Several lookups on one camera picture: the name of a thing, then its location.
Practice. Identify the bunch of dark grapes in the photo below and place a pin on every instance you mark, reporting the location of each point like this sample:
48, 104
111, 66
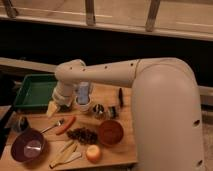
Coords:
83, 135

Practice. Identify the dark small cup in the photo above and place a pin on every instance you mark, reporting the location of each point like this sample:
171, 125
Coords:
21, 124

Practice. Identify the orange bowl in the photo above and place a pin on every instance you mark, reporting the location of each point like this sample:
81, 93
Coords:
110, 133

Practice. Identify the small glass jar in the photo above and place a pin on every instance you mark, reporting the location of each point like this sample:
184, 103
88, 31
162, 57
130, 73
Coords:
98, 111

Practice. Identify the green plastic tray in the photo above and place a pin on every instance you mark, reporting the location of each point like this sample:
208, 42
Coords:
35, 92

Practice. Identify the red chili pepper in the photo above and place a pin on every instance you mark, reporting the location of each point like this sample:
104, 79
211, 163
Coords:
62, 129

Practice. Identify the purple bowl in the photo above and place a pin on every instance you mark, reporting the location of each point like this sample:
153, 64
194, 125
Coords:
28, 146

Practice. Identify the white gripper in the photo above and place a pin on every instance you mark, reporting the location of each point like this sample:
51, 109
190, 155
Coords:
62, 95

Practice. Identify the wooden board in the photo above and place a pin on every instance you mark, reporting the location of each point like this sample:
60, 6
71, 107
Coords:
122, 154

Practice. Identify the small dark jar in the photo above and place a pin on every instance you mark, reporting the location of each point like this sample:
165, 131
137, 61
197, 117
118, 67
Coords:
113, 113

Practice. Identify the yellow apple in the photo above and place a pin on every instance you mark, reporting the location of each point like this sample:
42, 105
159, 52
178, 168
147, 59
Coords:
93, 153

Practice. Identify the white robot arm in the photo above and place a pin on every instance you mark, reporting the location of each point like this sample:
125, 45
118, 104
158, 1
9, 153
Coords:
165, 104

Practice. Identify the silver fork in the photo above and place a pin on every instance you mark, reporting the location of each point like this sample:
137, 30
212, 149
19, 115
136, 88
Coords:
58, 123

